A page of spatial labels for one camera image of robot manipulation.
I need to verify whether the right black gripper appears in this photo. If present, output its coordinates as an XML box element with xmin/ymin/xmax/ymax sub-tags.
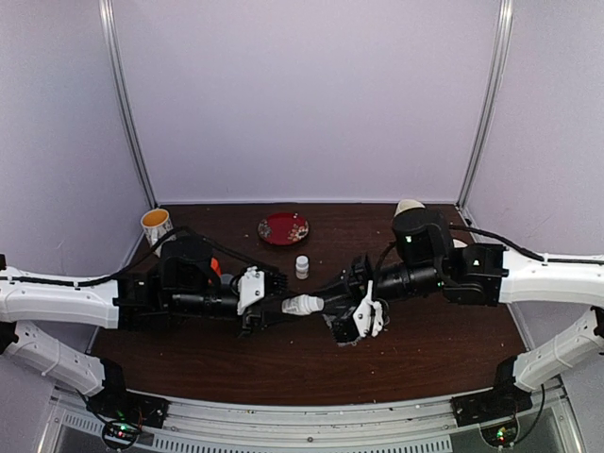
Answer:
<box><xmin>310</xmin><ymin>252</ymin><xmax>445</xmax><ymax>316</ymax></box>

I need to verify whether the white pill bottle front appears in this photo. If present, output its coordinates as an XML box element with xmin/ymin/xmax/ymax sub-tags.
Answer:
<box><xmin>281</xmin><ymin>294</ymin><xmax>325</xmax><ymax>316</ymax></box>

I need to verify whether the white pill bottle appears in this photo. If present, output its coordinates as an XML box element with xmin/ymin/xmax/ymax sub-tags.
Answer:
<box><xmin>281</xmin><ymin>294</ymin><xmax>325</xmax><ymax>316</ymax></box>
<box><xmin>295</xmin><ymin>255</ymin><xmax>310</xmax><ymax>279</ymax></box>

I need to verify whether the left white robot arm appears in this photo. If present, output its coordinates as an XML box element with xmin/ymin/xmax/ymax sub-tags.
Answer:
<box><xmin>1</xmin><ymin>233</ymin><xmax>288</xmax><ymax>419</ymax></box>

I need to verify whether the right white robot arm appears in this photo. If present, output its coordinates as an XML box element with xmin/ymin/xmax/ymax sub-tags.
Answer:
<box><xmin>317</xmin><ymin>200</ymin><xmax>603</xmax><ymax>417</ymax></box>

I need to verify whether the white pill bottle rear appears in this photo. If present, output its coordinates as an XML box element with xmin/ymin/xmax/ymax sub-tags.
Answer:
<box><xmin>295</xmin><ymin>255</ymin><xmax>310</xmax><ymax>279</ymax></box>

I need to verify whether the orange pill bottle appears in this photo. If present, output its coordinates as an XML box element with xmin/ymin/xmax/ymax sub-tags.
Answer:
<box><xmin>210</xmin><ymin>258</ymin><xmax>222</xmax><ymax>277</ymax></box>

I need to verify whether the red floral plate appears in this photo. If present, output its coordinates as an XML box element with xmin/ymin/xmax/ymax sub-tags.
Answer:
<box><xmin>257</xmin><ymin>212</ymin><xmax>310</xmax><ymax>246</ymax></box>

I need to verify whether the cream textured mug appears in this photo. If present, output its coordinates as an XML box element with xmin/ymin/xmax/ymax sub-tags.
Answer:
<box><xmin>394</xmin><ymin>199</ymin><xmax>425</xmax><ymax>217</ymax></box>

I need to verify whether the white small bowl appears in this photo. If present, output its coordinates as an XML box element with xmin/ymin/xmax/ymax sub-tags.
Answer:
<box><xmin>453</xmin><ymin>239</ymin><xmax>468</xmax><ymax>249</ymax></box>

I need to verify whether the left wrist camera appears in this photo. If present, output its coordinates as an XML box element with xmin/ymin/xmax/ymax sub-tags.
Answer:
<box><xmin>231</xmin><ymin>266</ymin><xmax>288</xmax><ymax>316</ymax></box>

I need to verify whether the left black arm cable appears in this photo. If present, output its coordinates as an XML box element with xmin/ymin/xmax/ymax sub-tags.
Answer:
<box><xmin>0</xmin><ymin>226</ymin><xmax>284</xmax><ymax>289</ymax></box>

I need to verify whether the front aluminium rail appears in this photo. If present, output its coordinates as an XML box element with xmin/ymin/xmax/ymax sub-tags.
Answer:
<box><xmin>34</xmin><ymin>384</ymin><xmax>587</xmax><ymax>452</ymax></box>

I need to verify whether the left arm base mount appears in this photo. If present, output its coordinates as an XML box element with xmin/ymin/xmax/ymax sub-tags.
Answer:
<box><xmin>86</xmin><ymin>359</ymin><xmax>169</xmax><ymax>428</ymax></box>

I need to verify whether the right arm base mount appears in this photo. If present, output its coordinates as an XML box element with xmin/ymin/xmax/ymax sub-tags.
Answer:
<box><xmin>451</xmin><ymin>356</ymin><xmax>532</xmax><ymax>427</ymax></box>

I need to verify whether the right aluminium frame post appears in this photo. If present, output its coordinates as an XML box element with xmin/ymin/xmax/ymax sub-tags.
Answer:
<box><xmin>457</xmin><ymin>0</ymin><xmax>514</xmax><ymax>210</ymax></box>

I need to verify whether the aluminium frame post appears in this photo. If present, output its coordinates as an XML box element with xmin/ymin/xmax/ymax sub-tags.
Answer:
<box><xmin>98</xmin><ymin>0</ymin><xmax>158</xmax><ymax>208</ymax></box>
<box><xmin>457</xmin><ymin>0</ymin><xmax>514</xmax><ymax>210</ymax></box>

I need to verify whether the left aluminium frame post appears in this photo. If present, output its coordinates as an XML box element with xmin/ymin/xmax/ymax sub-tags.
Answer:
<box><xmin>98</xmin><ymin>0</ymin><xmax>158</xmax><ymax>208</ymax></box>

